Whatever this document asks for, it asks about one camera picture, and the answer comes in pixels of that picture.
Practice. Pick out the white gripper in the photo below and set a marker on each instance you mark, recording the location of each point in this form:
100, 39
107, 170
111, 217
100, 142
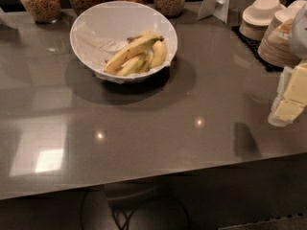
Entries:
300, 35

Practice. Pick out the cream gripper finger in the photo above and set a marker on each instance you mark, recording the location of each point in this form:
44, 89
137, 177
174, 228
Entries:
284, 112

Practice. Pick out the right yellow banana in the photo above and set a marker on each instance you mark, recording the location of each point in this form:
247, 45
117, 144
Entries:
159, 53

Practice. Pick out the lower greenish yellow banana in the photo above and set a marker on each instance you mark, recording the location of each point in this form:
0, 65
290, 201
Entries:
133, 65

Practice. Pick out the white ceramic bowl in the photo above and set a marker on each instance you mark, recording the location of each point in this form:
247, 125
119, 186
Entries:
120, 20

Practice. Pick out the black rubber mat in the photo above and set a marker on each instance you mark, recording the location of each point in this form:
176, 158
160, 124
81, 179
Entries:
253, 47

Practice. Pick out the back stack paper bowls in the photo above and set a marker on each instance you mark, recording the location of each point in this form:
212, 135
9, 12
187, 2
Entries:
257, 17

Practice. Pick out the white folded card stand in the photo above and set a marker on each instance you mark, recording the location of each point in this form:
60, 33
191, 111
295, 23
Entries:
216, 8

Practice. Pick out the round stool base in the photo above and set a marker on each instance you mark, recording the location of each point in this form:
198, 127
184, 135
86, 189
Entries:
132, 207

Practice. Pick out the white paper napkin liner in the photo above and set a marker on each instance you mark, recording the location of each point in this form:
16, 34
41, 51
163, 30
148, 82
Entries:
94, 50

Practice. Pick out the left glass cereal jar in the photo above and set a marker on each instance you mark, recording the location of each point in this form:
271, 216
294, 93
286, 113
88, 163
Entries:
43, 11

